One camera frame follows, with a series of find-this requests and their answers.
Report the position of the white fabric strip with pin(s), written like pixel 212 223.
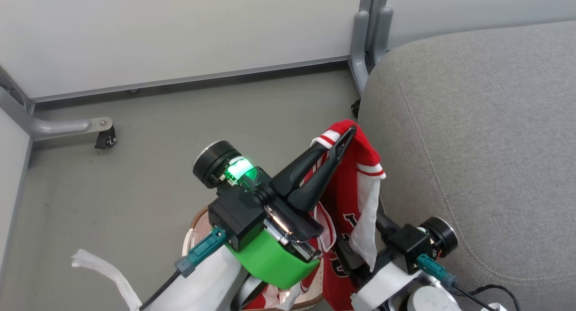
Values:
pixel 108 270

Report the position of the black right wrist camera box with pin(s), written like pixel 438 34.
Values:
pixel 407 248

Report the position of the grey partition bottom rail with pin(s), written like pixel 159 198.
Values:
pixel 189 79

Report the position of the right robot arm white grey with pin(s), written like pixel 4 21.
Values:
pixel 432 299

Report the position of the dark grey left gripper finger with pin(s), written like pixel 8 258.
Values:
pixel 312 191
pixel 297 169

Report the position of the grey partition foot with bolt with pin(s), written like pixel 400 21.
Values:
pixel 54 127

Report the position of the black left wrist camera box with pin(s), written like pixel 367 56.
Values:
pixel 236 216

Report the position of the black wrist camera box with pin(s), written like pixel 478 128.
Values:
pixel 236 216
pixel 407 248

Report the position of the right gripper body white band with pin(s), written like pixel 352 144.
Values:
pixel 382 288

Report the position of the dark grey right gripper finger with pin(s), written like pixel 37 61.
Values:
pixel 383 222

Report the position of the grey fabric sofa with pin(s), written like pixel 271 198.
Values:
pixel 486 144

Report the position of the red Bulls basketball jersey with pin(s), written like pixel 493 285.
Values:
pixel 348 189

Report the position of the black caster wheel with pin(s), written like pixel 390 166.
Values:
pixel 356 108
pixel 105 139

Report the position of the cream laundry basket brown rim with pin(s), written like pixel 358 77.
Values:
pixel 198 223

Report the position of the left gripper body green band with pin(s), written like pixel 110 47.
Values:
pixel 274 261

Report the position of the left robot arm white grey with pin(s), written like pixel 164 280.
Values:
pixel 202 288

